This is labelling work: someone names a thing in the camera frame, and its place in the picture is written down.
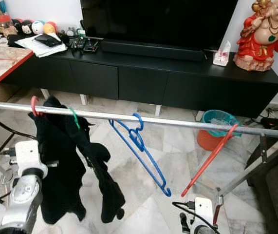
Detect silver metal clothes rack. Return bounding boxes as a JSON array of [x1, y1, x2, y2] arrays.
[[0, 100, 278, 205]]

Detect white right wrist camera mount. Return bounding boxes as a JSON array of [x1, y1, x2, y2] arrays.
[[193, 197, 215, 230]]

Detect small black electronics box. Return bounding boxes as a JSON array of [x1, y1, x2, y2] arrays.
[[83, 40, 99, 53]]

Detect black soundbar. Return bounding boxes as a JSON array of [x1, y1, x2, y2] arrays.
[[100, 39, 206, 62]]

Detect red plastic hanger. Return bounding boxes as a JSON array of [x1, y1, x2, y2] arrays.
[[181, 123, 240, 197], [30, 96, 43, 117]]

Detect plain black shirt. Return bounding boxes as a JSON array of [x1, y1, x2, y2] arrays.
[[34, 96, 86, 225]]

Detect white tissue pack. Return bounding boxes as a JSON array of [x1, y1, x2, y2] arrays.
[[213, 40, 232, 67]]

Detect black white plush ball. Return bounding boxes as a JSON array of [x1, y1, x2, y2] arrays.
[[22, 20, 35, 36]]

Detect green plastic hanger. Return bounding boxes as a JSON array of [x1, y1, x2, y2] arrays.
[[68, 107, 82, 130]]

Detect white paper stack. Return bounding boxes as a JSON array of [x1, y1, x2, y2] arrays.
[[16, 33, 67, 58]]

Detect black shirt green logo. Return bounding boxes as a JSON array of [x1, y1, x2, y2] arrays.
[[61, 110, 126, 224]]

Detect orange bin teal liner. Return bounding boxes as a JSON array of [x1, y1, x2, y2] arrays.
[[197, 110, 241, 152]]

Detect white blue plush ball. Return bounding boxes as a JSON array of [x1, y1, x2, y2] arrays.
[[33, 20, 46, 35]]

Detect black flat television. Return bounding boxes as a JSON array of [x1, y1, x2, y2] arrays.
[[80, 0, 239, 52]]

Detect black wallet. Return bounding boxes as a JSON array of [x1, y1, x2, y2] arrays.
[[34, 34, 62, 48]]

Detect blue plastic hanger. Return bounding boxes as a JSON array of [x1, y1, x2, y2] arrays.
[[108, 113, 172, 197]]

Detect red laughing Buddha statue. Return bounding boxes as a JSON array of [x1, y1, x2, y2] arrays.
[[234, 0, 278, 72]]

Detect jar with red lid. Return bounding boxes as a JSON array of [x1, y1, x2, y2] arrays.
[[0, 15, 13, 37]]

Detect marble table red edge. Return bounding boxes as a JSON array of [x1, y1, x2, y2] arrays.
[[0, 45, 35, 94]]

